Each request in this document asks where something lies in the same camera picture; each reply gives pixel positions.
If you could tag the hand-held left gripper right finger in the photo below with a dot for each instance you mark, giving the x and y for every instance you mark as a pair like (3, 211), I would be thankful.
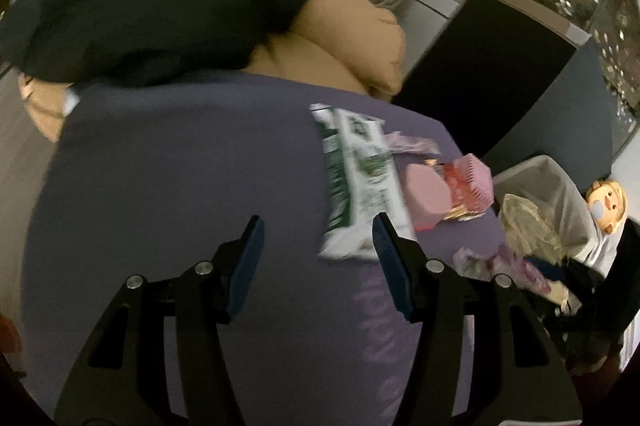
(392, 266)

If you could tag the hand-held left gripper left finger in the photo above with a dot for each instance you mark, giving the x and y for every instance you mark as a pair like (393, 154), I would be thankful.
(245, 266)

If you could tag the pink cupcake liner pack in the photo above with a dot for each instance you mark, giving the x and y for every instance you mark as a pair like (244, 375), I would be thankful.
(425, 196)

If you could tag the pink plastic bag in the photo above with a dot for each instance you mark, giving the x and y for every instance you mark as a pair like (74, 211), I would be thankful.
(490, 266)

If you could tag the green and white carton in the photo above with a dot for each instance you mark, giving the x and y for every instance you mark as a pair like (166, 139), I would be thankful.
(360, 171)

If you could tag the pink ribbed plastic tray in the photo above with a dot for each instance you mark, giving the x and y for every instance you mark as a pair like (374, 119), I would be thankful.
(477, 186)

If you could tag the yellowish bin liner bag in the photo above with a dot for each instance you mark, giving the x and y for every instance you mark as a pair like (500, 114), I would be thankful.
(525, 226)

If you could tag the white trash bin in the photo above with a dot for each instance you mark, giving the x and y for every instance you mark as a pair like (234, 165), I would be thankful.
(555, 186)

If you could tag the purple tablecloth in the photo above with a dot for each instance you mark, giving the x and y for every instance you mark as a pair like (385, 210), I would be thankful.
(175, 165)

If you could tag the pink striped wrapper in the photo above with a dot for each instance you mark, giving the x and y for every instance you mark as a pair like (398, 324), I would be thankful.
(410, 144)

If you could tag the dark cabinet counter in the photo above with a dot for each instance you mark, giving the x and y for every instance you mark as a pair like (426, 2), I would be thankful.
(500, 70)

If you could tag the dark cloth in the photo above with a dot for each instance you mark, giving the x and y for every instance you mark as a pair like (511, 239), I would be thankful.
(622, 276)

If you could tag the tan wooden stool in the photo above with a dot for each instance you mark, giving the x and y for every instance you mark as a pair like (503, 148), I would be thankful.
(42, 105)

